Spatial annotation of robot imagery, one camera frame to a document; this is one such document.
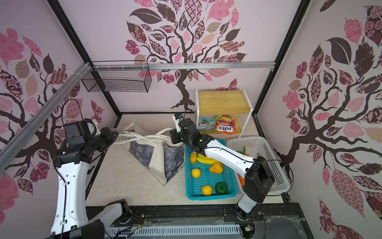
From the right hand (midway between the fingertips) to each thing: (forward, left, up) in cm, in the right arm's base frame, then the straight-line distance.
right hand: (173, 129), depth 78 cm
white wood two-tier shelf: (+13, -28, +7) cm, 32 cm away
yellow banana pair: (-8, -18, -22) cm, 29 cm away
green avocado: (-25, -25, -20) cm, 41 cm away
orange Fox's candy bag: (+9, -31, -7) cm, 33 cm away
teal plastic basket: (-22, -11, -25) cm, 35 cm away
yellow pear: (-14, -24, -20) cm, 34 cm away
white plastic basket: (+1, -52, -21) cm, 56 cm away
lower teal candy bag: (+10, -19, -7) cm, 23 cm away
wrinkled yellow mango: (-6, -11, -20) cm, 24 cm away
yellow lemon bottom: (-26, -18, -21) cm, 38 cm away
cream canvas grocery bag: (-10, +9, -7) cm, 15 cm away
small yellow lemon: (-16, -12, -20) cm, 29 cm away
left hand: (-8, +25, +5) cm, 27 cm away
